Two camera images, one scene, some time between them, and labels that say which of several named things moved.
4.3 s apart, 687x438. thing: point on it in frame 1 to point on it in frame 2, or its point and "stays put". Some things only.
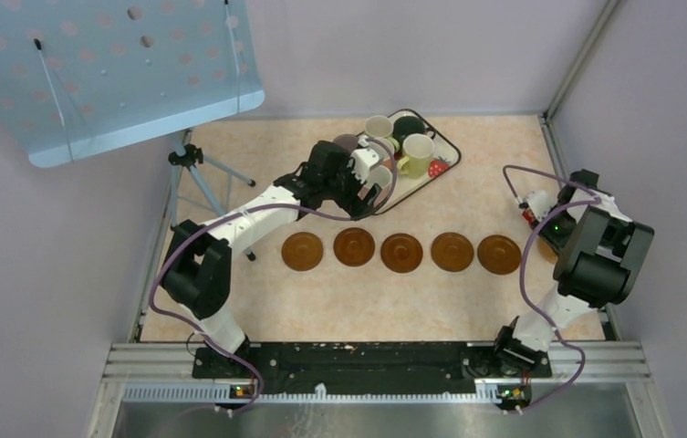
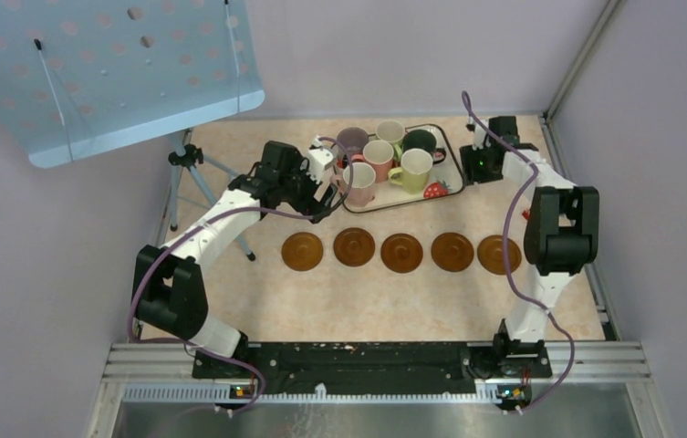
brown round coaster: (499, 255) stays put
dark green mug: (405, 125) to (423, 140)
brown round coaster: (452, 252) stays put
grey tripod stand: (190, 156) stays put
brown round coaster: (354, 246) stays put
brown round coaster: (401, 253) stays put
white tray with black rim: (446, 155) to (447, 178)
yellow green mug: (418, 151) stays put
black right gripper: (556, 244) to (470, 173)
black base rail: (305, 369) stays put
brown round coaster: (302, 251) stays put
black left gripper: (354, 206) to (309, 203)
